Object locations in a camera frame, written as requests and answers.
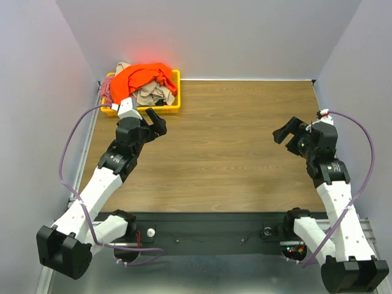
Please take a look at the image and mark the orange t shirt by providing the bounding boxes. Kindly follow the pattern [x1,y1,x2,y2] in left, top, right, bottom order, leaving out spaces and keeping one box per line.
[109,62,178,107]

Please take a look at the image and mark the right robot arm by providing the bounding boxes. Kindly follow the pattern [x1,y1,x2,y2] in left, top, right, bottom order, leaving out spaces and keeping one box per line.
[273,111,389,293]

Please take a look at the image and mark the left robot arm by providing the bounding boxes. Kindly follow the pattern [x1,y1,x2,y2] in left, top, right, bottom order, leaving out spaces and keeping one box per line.
[36,108,167,280]

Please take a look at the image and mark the black garment in bin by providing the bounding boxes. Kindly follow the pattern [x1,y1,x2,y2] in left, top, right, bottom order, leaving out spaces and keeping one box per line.
[153,99,167,107]

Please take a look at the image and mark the yellow plastic bin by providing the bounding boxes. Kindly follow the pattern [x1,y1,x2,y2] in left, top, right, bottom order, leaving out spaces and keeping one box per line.
[100,69,181,117]

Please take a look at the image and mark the beige t shirt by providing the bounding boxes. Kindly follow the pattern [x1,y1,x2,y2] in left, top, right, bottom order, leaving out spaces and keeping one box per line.
[115,62,176,107]

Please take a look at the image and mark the pink t shirt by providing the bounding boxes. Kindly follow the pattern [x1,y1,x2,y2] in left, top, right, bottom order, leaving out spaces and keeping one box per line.
[100,74,115,104]

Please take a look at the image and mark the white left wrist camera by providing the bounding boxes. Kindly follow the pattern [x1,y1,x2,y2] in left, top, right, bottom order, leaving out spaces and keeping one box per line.
[111,97,143,120]

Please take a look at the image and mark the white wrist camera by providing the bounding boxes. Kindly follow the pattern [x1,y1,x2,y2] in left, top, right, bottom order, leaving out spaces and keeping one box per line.
[306,108,334,132]
[111,97,143,120]

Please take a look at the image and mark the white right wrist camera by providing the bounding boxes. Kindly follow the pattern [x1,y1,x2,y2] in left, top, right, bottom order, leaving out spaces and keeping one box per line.
[306,108,334,132]

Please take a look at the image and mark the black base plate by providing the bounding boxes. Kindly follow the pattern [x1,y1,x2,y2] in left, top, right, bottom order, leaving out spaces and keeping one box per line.
[91,211,337,257]

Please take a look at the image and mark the aluminium frame rail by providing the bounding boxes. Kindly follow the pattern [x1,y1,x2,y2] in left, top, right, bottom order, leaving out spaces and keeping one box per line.
[36,81,102,294]

